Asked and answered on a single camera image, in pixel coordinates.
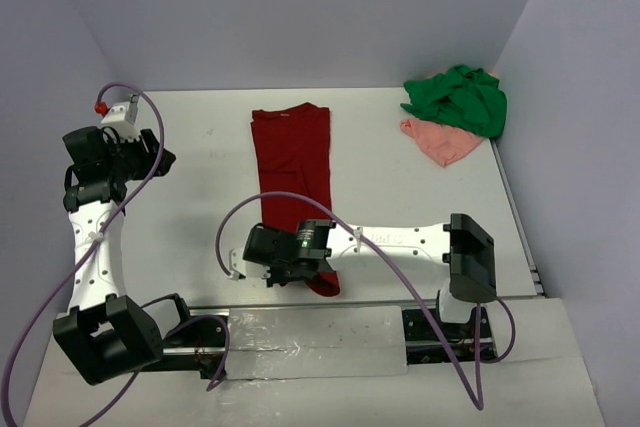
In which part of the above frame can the red t-shirt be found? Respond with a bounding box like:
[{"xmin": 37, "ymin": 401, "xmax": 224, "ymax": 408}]
[{"xmin": 250, "ymin": 103, "xmax": 340, "ymax": 297}]

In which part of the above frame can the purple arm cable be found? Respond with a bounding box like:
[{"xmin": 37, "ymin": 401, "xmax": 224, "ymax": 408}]
[
  {"xmin": 215, "ymin": 191, "xmax": 517, "ymax": 412},
  {"xmin": 0, "ymin": 82, "xmax": 231, "ymax": 427}
]

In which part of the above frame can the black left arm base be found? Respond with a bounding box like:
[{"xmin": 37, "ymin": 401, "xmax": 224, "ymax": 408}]
[{"xmin": 140, "ymin": 314, "xmax": 227, "ymax": 381}]

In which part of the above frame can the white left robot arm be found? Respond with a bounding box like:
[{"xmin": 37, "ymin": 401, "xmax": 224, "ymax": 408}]
[{"xmin": 53, "ymin": 126, "xmax": 176, "ymax": 385}]

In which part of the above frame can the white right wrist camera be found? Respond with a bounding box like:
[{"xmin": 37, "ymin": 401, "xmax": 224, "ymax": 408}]
[{"xmin": 228, "ymin": 248, "xmax": 267, "ymax": 281}]

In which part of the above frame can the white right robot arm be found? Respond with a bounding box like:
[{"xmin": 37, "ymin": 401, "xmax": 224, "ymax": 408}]
[{"xmin": 229, "ymin": 213, "xmax": 497, "ymax": 324}]

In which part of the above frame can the pink t-shirt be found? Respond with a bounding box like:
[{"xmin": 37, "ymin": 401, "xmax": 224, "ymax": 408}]
[{"xmin": 400, "ymin": 112, "xmax": 493, "ymax": 167}]

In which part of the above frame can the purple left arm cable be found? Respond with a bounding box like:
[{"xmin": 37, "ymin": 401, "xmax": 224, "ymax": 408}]
[{"xmin": 0, "ymin": 82, "xmax": 231, "ymax": 427}]

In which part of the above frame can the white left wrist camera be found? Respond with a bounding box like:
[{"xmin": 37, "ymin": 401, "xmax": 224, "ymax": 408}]
[{"xmin": 94, "ymin": 94, "xmax": 139, "ymax": 141}]

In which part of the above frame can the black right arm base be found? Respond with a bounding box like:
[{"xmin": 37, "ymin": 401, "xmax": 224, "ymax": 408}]
[{"xmin": 401, "ymin": 308, "xmax": 497, "ymax": 365}]

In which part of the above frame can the green t-shirt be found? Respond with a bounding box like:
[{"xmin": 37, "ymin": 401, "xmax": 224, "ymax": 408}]
[{"xmin": 400, "ymin": 64, "xmax": 508, "ymax": 138}]

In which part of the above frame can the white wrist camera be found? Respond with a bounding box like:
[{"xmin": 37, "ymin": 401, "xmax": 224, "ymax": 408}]
[
  {"xmin": 228, "ymin": 248, "xmax": 267, "ymax": 281},
  {"xmin": 94, "ymin": 94, "xmax": 139, "ymax": 141}
]

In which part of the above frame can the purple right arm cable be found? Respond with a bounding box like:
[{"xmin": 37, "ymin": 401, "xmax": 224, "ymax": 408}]
[{"xmin": 215, "ymin": 191, "xmax": 517, "ymax": 412}]

